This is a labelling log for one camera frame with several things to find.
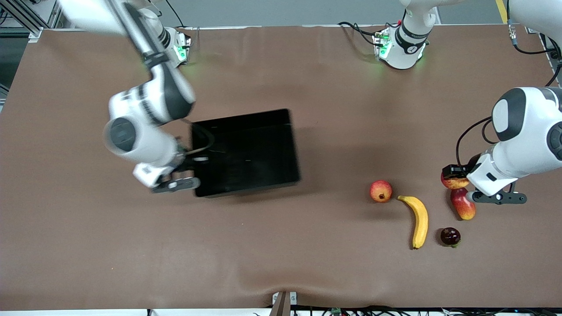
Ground red yellow apple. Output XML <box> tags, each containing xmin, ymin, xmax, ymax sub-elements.
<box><xmin>441</xmin><ymin>171</ymin><xmax>470</xmax><ymax>190</ymax></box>

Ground black plastic box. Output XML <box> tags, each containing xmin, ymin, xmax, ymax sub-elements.
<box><xmin>191</xmin><ymin>108</ymin><xmax>302</xmax><ymax>198</ymax></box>

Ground yellow banana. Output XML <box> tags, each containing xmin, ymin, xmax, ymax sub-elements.
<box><xmin>397</xmin><ymin>195</ymin><xmax>429</xmax><ymax>250</ymax></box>

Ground red yellow mango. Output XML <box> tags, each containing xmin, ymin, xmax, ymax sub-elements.
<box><xmin>450</xmin><ymin>187</ymin><xmax>476</xmax><ymax>221</ymax></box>

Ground dark purple mangosteen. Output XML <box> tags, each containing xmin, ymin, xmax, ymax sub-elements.
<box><xmin>440</xmin><ymin>226</ymin><xmax>462</xmax><ymax>248</ymax></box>

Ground red yellow pomegranate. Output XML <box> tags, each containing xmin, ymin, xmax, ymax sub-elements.
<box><xmin>370</xmin><ymin>180</ymin><xmax>393</xmax><ymax>203</ymax></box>

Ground brown table cover mat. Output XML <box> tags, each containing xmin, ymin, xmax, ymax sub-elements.
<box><xmin>0</xmin><ymin>24</ymin><xmax>562</xmax><ymax>310</ymax></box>

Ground black right arm base cable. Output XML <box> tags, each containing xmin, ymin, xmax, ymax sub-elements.
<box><xmin>163</xmin><ymin>0</ymin><xmax>187</xmax><ymax>29</ymax></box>

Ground black arm base cable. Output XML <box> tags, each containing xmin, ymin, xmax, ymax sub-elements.
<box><xmin>163</xmin><ymin>0</ymin><xmax>187</xmax><ymax>29</ymax></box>
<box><xmin>337</xmin><ymin>21</ymin><xmax>383</xmax><ymax>47</ymax></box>

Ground metal clamp bracket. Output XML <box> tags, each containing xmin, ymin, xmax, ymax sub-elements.
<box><xmin>271</xmin><ymin>291</ymin><xmax>298</xmax><ymax>316</ymax></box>

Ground aluminium frame profile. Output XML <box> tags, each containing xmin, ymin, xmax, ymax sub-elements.
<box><xmin>0</xmin><ymin>0</ymin><xmax>62</xmax><ymax>41</ymax></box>

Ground black left arm base cable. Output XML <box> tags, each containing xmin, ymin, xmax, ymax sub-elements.
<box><xmin>337</xmin><ymin>21</ymin><xmax>383</xmax><ymax>47</ymax></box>

